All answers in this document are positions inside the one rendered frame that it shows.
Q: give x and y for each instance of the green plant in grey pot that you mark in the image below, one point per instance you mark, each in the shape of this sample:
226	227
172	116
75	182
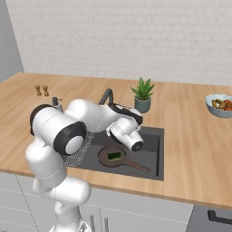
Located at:
142	96

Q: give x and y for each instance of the white cupboard door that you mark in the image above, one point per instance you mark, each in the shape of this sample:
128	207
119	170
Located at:
87	220
145	223

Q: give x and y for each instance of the brown pan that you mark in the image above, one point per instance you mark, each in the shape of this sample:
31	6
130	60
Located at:
104	158

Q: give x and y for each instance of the pale grey fruit bowl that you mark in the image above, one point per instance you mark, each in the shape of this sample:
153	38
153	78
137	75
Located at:
216	112

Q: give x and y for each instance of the white panel under sink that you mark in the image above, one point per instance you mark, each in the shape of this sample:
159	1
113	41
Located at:
142	202

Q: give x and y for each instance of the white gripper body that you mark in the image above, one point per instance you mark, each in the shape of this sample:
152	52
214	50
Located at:
116	130

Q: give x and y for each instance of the dark grey tap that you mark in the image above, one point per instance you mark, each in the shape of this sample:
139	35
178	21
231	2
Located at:
107	94

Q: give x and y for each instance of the white drawer stack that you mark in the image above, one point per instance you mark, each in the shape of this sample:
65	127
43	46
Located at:
15	202

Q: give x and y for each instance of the yellow-brown fruit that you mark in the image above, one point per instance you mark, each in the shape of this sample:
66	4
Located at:
218	103

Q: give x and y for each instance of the dark grey sink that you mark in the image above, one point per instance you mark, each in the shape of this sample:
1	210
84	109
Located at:
148	142

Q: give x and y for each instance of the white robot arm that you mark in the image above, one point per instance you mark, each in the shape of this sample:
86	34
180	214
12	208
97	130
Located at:
57	169

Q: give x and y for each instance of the brown wooden shaker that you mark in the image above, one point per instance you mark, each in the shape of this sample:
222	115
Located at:
45	91
38	90

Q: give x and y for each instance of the green sponge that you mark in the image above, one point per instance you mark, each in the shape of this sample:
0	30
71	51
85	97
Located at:
114	156

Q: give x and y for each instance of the red-orange fruit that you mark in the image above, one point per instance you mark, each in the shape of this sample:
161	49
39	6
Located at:
228	105

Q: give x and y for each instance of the grey soap dispenser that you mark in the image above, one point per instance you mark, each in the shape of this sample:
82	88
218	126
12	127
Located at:
56	102

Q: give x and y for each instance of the grey dishwasher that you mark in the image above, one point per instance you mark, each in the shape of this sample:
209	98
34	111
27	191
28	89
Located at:
199	222

